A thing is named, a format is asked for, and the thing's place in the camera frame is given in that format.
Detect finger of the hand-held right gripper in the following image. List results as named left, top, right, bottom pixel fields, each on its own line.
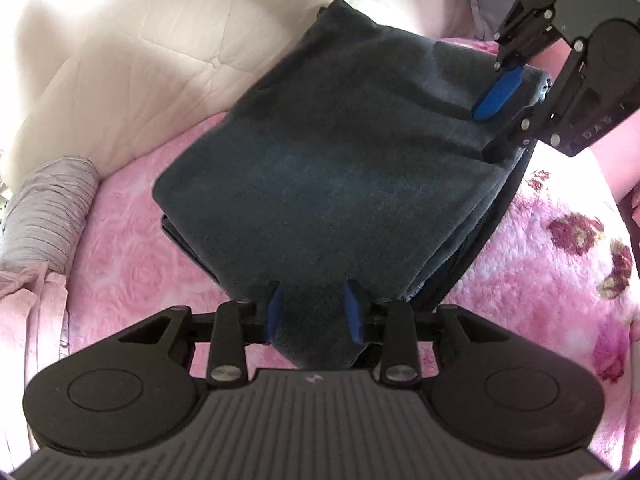
left=472, top=2, right=565, bottom=123
left=482, top=39, right=596, bottom=162

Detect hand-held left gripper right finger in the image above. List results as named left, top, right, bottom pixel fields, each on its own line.
left=345, top=280, right=506, bottom=386

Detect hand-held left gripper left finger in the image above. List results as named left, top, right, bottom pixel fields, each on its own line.
left=117, top=282, right=286, bottom=388

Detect dark grey jeans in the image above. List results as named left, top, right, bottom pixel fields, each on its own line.
left=152, top=0, right=553, bottom=368

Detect pink rose pattern blanket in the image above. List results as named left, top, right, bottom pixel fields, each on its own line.
left=65, top=35, right=640, bottom=476

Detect pink pillow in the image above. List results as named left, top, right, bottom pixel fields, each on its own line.
left=0, top=270, right=71, bottom=461

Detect grey striped pillow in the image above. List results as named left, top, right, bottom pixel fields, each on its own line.
left=0, top=157, right=101, bottom=276

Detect cream quilted headboard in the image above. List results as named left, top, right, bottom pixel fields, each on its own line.
left=0, top=0, right=451, bottom=191

